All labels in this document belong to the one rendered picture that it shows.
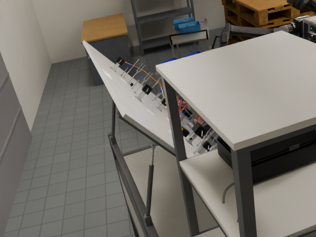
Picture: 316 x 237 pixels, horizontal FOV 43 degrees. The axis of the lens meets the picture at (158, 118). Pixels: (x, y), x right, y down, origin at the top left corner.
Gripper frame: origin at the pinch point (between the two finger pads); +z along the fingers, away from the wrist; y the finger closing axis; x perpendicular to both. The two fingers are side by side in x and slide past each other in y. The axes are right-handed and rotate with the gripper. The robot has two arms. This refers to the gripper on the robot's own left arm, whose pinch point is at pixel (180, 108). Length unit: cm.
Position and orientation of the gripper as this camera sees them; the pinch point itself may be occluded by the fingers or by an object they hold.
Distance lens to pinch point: 256.9
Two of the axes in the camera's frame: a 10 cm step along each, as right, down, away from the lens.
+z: -2.6, 9.2, 2.8
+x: 9.5, 2.1, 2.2
